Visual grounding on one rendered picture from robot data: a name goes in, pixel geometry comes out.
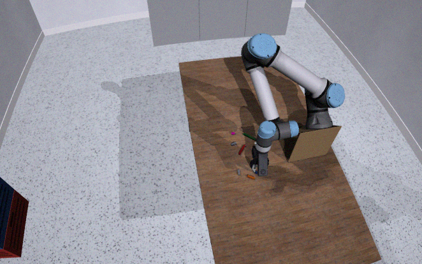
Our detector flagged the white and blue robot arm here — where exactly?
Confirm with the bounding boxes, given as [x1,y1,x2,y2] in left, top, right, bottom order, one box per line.
[241,33,345,152]

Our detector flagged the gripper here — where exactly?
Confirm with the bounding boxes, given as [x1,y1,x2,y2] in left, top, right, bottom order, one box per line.
[250,145,269,172]

